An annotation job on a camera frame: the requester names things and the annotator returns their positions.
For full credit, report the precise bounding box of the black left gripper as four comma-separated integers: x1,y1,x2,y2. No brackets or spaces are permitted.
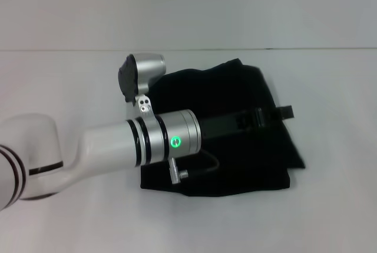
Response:
200,104,295,141

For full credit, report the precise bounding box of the black shirt with white lettering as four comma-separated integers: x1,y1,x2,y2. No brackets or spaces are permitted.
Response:
138,58,307,199

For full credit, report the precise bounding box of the grey left gripper cable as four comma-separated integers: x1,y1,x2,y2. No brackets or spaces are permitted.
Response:
167,152,220,186

